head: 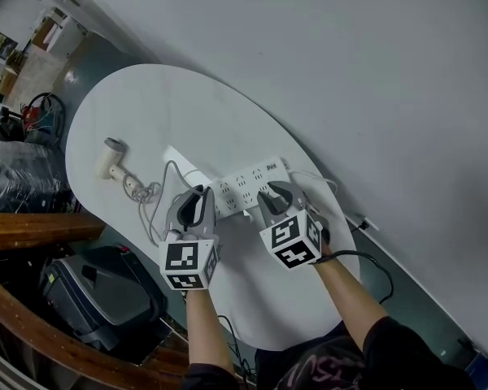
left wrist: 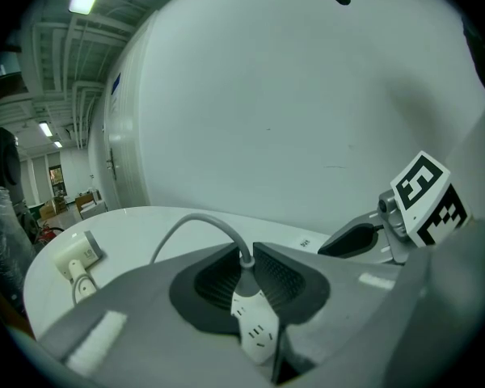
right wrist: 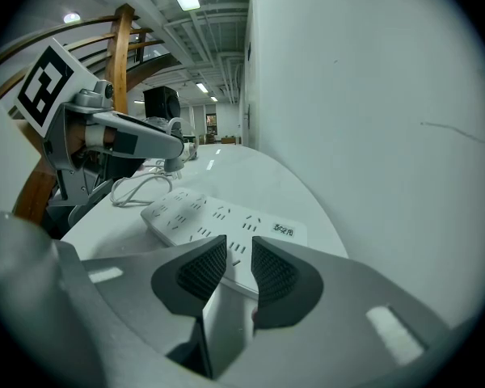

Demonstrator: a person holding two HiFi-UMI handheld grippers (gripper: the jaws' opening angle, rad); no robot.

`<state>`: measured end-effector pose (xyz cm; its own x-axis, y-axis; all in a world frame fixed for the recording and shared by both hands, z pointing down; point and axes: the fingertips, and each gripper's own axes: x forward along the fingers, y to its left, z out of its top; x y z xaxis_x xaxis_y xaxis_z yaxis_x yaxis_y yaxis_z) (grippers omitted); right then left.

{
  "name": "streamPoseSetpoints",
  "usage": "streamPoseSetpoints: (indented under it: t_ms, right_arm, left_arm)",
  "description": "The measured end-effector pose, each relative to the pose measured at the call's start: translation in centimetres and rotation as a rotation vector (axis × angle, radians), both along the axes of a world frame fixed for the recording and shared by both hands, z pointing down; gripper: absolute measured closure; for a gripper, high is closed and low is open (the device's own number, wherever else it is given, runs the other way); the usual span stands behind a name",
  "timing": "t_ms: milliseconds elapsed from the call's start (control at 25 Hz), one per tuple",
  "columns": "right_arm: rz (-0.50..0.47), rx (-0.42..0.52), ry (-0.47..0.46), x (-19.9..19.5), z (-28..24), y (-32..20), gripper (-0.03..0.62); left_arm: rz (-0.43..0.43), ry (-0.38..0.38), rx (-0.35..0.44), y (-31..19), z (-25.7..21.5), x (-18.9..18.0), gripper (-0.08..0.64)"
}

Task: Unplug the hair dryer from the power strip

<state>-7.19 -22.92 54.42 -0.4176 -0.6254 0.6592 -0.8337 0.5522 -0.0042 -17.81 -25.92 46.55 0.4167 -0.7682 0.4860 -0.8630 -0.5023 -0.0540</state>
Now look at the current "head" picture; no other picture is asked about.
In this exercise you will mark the beige hair dryer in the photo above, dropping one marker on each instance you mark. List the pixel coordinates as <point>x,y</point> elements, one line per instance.
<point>107,161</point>

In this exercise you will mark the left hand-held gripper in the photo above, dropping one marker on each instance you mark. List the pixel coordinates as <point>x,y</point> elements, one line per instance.
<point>183,258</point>

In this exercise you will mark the white box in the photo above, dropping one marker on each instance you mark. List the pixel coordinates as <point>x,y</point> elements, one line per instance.
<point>71,37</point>

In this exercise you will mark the white door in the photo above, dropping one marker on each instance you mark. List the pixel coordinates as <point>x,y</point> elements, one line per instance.
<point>65,2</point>

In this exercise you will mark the open cardboard box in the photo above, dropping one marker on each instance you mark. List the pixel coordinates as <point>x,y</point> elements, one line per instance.
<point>44,31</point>

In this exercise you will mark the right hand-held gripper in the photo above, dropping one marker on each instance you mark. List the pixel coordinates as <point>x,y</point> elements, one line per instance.
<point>293,242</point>

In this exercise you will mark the white power strip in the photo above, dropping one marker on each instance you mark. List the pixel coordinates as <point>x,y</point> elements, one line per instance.
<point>248,185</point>

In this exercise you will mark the person's right forearm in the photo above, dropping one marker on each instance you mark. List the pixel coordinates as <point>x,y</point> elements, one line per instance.
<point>349,295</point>

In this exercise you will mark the plastic-wrapped dark stack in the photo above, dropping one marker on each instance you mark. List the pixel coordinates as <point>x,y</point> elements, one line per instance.
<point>20,173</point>

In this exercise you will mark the small cardboard box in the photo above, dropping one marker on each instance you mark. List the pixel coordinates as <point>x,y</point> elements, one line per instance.
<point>9,80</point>

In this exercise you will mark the dark blue bag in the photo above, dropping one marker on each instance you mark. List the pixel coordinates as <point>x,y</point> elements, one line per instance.
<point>482,366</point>

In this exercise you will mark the black printer with grey lid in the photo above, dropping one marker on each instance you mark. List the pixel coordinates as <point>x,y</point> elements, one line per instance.
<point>105,295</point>

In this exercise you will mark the person's black printed shirt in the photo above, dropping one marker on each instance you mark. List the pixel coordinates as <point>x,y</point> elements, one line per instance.
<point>410,360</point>

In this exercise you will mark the person's left forearm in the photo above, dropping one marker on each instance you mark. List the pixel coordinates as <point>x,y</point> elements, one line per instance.
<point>207,331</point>

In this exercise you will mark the white wall socket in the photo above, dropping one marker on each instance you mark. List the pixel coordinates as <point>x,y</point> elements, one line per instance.
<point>370,224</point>

